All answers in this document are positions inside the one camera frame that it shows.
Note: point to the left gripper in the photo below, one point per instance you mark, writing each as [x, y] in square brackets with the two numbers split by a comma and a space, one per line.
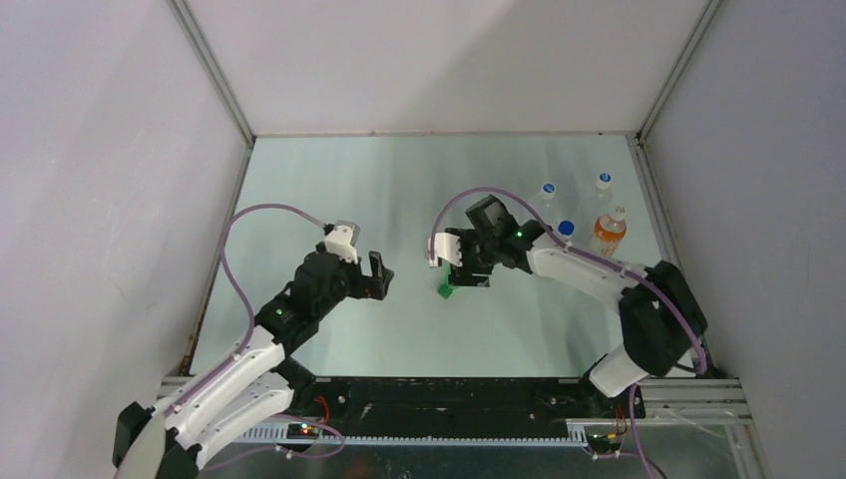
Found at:
[373, 285]

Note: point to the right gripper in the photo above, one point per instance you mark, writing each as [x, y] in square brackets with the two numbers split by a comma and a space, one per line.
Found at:
[463, 274]

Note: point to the green plastic bottle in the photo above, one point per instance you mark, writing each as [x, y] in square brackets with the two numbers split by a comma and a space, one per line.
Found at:
[446, 288]

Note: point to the clear plastic bottle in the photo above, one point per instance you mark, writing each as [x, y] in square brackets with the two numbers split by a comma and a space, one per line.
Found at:
[549, 211]

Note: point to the blue white bottle cap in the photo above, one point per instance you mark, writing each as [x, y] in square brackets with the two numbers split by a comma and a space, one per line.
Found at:
[547, 191]

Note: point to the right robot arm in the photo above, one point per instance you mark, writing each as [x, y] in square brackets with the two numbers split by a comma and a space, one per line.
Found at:
[661, 320]

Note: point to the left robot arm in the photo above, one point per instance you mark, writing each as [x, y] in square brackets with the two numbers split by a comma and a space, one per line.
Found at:
[181, 433]

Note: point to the orange drink bottle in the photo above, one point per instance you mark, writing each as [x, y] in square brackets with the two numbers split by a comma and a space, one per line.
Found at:
[608, 231]

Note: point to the clear bottle with blue cap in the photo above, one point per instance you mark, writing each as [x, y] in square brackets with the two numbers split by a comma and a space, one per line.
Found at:
[599, 199]

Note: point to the left circuit board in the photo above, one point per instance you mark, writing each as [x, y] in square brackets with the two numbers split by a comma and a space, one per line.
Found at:
[302, 431]

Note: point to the circuit board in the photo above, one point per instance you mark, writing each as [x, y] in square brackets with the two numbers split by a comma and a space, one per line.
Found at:
[605, 444]
[302, 431]

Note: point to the right circuit board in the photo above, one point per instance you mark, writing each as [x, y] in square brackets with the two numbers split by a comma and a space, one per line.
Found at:
[605, 444]

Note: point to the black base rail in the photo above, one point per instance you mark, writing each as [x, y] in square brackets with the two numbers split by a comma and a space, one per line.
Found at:
[453, 407]

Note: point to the metal cable duct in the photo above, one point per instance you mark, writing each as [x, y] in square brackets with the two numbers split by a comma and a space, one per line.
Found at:
[280, 433]

